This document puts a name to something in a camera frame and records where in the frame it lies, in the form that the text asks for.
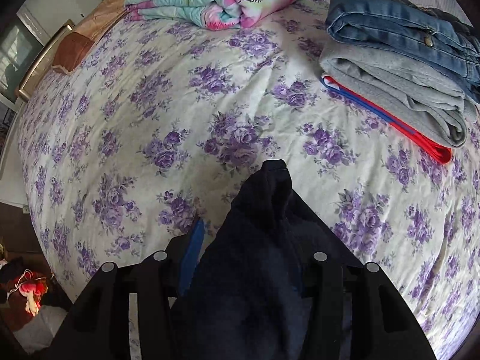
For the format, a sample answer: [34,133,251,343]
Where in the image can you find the navy blue pants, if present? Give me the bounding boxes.
[167,160,370,359]

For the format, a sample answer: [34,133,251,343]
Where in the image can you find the folded red blue garment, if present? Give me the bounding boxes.
[320,74,453,165]

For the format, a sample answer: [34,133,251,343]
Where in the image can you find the folded blue jeans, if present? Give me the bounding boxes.
[325,0,479,102]

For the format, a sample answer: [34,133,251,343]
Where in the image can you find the brown orange pillow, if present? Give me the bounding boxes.
[51,0,127,75]

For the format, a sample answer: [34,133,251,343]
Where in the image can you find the red toy on floor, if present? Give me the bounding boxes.
[9,269,48,316]

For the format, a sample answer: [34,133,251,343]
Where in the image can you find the wooden bed frame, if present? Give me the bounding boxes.
[16,19,75,102]

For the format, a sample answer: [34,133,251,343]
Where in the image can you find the folded grey garment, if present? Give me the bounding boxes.
[319,40,477,149]

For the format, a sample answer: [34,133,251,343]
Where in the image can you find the purple floral bed cover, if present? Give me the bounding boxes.
[19,0,479,359]

